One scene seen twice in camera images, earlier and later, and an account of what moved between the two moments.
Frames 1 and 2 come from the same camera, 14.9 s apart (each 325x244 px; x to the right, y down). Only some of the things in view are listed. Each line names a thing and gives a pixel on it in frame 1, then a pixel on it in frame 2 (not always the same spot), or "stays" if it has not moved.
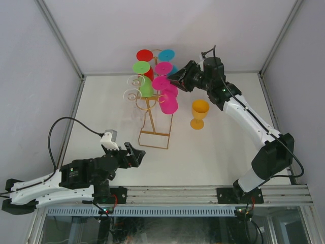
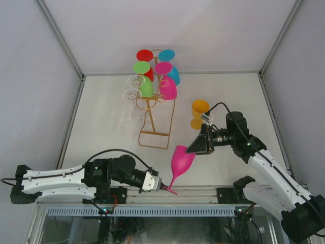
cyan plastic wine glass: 168,55 stays
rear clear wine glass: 136,81 stays
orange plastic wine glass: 200,109 stays
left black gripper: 136,155 → 161,185
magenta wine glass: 165,68 stays
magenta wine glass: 168,100 → 181,161
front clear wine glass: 132,95 stays
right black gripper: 183,75 → 203,145
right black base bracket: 230,195 stays
